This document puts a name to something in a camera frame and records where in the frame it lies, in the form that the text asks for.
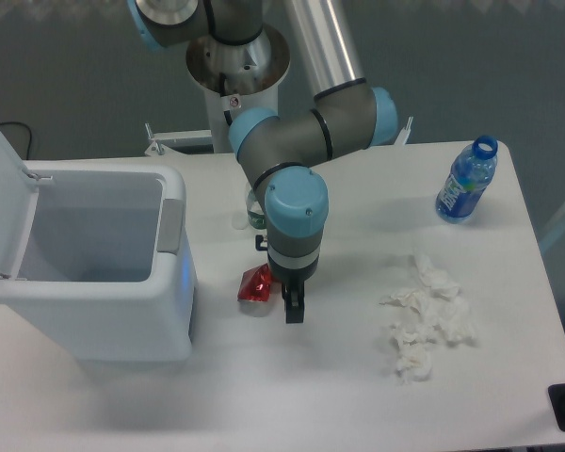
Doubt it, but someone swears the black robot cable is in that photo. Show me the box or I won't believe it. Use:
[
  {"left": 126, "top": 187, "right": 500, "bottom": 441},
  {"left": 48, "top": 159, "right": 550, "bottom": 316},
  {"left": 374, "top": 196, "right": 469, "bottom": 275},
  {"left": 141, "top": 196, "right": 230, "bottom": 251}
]
[{"left": 218, "top": 73, "right": 239, "bottom": 137}]

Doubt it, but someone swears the white bottle cap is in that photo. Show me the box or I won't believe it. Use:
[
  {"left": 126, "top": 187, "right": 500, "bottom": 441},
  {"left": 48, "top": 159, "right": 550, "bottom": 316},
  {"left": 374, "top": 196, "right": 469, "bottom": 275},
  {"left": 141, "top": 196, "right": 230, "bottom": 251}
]
[{"left": 232, "top": 216, "right": 249, "bottom": 230}]

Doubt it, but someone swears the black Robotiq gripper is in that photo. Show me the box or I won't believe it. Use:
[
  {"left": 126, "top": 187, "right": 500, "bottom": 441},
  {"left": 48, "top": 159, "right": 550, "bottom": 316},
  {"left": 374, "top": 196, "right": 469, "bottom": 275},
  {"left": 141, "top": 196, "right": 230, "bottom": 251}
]
[{"left": 254, "top": 234, "right": 305, "bottom": 324}]

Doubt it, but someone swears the crumpled white tissue pile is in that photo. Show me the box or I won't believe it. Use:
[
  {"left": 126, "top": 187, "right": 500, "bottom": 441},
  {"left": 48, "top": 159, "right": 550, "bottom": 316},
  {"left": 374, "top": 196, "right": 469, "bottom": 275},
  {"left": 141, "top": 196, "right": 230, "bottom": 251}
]
[{"left": 379, "top": 252, "right": 478, "bottom": 384}]

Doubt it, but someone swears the white trash bin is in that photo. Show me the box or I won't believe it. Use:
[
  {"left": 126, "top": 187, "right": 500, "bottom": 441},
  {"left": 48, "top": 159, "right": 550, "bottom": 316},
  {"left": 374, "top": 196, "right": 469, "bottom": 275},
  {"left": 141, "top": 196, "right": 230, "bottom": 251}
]
[{"left": 0, "top": 161, "right": 196, "bottom": 363}]

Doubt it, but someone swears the clear bottle green label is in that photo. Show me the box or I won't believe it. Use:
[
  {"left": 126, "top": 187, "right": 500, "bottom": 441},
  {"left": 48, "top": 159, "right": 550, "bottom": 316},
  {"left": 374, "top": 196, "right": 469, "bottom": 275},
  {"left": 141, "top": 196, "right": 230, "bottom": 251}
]
[{"left": 246, "top": 189, "right": 266, "bottom": 230}]

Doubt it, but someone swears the white trash bin lid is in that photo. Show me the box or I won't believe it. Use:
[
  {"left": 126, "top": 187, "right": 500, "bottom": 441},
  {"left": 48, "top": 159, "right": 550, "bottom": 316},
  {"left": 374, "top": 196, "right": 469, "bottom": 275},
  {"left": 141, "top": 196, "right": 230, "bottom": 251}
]
[{"left": 0, "top": 132, "right": 54, "bottom": 280}]

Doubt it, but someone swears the blue plastic bottle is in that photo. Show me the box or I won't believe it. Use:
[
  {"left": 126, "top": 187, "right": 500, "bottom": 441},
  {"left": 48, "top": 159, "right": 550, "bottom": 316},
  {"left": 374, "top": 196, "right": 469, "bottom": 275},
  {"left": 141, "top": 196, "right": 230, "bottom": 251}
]
[{"left": 435, "top": 135, "right": 498, "bottom": 224}]

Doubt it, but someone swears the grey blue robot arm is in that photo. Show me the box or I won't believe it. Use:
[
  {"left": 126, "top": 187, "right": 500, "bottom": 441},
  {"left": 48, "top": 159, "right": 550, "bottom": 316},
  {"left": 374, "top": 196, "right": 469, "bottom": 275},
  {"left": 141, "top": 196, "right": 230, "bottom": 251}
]
[{"left": 128, "top": 1, "right": 398, "bottom": 324}]

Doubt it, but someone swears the crushed red can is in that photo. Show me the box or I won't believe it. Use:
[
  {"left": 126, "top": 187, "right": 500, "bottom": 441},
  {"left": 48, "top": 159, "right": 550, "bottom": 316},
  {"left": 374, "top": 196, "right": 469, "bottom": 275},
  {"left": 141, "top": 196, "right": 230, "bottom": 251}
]
[{"left": 237, "top": 264, "right": 280, "bottom": 303}]

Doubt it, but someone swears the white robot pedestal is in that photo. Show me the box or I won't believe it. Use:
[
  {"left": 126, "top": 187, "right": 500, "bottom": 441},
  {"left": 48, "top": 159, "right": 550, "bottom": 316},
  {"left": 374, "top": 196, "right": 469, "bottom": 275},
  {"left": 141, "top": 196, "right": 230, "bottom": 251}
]
[{"left": 145, "top": 88, "right": 279, "bottom": 156}]

